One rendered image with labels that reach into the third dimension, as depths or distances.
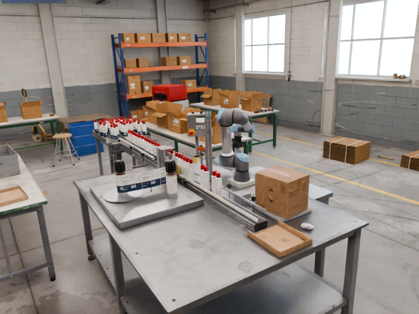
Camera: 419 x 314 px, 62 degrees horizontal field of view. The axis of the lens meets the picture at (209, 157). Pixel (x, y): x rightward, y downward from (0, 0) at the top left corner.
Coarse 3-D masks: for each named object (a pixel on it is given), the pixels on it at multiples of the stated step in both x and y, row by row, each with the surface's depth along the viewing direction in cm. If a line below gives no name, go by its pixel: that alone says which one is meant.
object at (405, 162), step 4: (412, 152) 595; (416, 152) 594; (404, 156) 576; (408, 156) 570; (412, 156) 570; (416, 156) 570; (400, 160) 584; (404, 160) 578; (408, 160) 572; (412, 160) 567; (416, 160) 561; (400, 164) 586; (404, 164) 580; (408, 164) 574; (412, 164) 569; (416, 164) 563; (408, 168) 573; (412, 168) 570; (416, 168) 565
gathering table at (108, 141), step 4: (92, 132) 504; (148, 132) 483; (96, 136) 489; (100, 136) 468; (108, 136) 484; (120, 136) 482; (144, 136) 477; (148, 136) 478; (96, 140) 506; (100, 140) 472; (104, 140) 454; (108, 140) 463; (112, 140) 462; (96, 144) 510; (108, 144) 450; (108, 148) 455; (108, 152) 458; (100, 156) 514; (100, 160) 516; (132, 160) 546; (100, 164) 517; (100, 168) 518; (112, 168) 463; (100, 172) 520; (112, 172) 465
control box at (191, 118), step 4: (188, 116) 287; (192, 116) 287; (196, 116) 287; (200, 116) 287; (204, 116) 287; (188, 120) 289; (192, 120) 288; (188, 124) 290; (192, 124) 289; (196, 124) 289; (200, 124) 289; (204, 124) 289; (188, 128) 291; (192, 128) 290; (188, 132) 291; (196, 132) 291; (200, 132) 291; (204, 132) 291
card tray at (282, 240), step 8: (280, 224) 232; (248, 232) 220; (256, 232) 225; (264, 232) 225; (272, 232) 224; (280, 232) 224; (288, 232) 224; (296, 232) 220; (256, 240) 214; (264, 240) 215; (272, 240) 215; (280, 240) 214; (288, 240) 214; (296, 240) 214; (304, 240) 213; (272, 248) 201; (280, 248) 206; (288, 248) 200; (296, 248) 203; (280, 256) 197
